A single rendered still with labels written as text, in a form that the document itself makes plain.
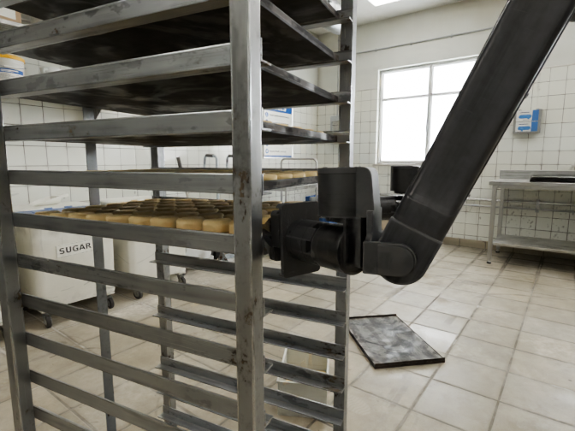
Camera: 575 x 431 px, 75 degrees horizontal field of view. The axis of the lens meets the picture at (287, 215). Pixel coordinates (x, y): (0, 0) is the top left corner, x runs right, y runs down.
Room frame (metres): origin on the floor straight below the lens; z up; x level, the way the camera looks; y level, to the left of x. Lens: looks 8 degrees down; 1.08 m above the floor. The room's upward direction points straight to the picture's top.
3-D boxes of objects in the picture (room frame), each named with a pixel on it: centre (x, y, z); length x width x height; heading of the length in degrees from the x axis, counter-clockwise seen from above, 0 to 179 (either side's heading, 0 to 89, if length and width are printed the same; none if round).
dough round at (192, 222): (0.65, 0.17, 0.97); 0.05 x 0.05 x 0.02
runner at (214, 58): (0.68, 0.32, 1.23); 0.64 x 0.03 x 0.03; 64
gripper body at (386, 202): (0.87, -0.21, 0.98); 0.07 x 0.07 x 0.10; 4
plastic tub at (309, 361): (1.61, -0.08, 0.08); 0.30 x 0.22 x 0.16; 173
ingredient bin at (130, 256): (3.18, 1.25, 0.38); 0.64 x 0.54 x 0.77; 50
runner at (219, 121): (0.68, 0.32, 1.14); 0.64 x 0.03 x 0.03; 64
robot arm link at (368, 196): (0.43, -0.09, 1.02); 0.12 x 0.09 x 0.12; 65
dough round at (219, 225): (0.62, 0.12, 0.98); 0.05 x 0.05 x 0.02
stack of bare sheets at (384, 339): (2.17, -0.61, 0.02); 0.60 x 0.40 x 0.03; 9
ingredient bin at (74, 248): (2.66, 1.64, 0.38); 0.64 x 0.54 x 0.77; 52
